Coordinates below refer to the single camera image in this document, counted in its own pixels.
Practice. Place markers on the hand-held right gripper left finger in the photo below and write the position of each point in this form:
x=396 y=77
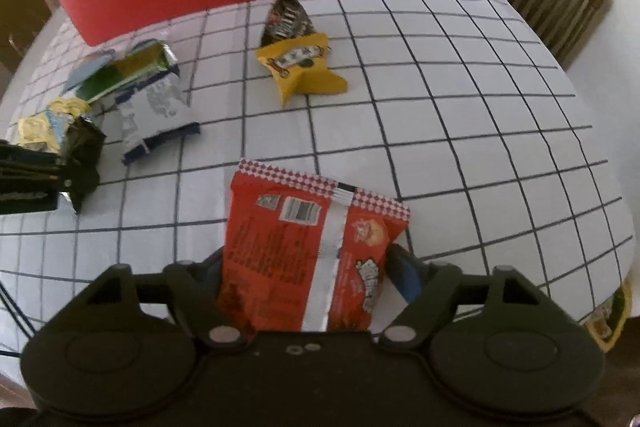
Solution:
x=210 y=278

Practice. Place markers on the green foil snack packet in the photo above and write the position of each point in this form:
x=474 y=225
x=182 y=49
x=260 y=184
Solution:
x=127 y=69

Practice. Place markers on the white and blue snack bag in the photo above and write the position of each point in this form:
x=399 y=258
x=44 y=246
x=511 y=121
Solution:
x=152 y=112

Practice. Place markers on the light blue snack packet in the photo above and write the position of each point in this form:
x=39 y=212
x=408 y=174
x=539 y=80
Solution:
x=90 y=67

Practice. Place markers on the white checkered tablecloth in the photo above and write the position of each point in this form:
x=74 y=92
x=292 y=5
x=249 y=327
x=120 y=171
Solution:
x=450 y=107

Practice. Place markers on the yellow patterned cushion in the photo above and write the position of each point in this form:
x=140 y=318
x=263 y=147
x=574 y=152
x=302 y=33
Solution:
x=610 y=317

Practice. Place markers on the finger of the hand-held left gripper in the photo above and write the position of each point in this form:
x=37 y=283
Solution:
x=35 y=157
x=40 y=179

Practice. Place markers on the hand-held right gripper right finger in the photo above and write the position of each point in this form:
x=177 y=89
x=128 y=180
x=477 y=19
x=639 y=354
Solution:
x=407 y=279

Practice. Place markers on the red snack bag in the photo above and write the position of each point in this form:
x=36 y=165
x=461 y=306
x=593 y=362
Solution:
x=280 y=257

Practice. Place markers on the dark brown candy packet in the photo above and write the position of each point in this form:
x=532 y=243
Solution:
x=287 y=17

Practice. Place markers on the yellow and blue snack packet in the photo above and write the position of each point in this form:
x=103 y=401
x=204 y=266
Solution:
x=42 y=127

